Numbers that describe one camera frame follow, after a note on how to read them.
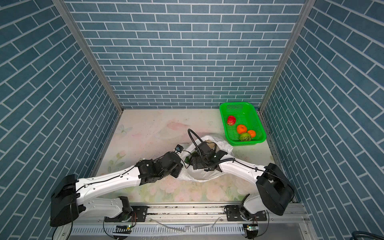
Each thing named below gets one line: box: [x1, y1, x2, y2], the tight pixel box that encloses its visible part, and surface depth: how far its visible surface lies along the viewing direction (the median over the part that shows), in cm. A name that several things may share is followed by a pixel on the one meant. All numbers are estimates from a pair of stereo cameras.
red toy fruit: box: [227, 115, 237, 126], surface depth 110 cm
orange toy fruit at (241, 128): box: [237, 124, 247, 135], surface depth 106 cm
